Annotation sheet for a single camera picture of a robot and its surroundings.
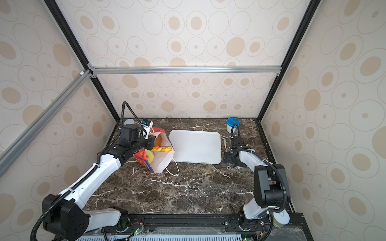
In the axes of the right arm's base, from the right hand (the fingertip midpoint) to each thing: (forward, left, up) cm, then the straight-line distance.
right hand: (234, 160), depth 94 cm
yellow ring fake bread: (0, +51, +6) cm, 52 cm away
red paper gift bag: (+13, +47, +5) cm, 49 cm away
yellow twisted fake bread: (+3, +44, +9) cm, 45 cm away
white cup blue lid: (+26, -1, +7) cm, 27 cm away
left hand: (+3, +44, +23) cm, 49 cm away
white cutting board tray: (+14, +23, -5) cm, 27 cm away
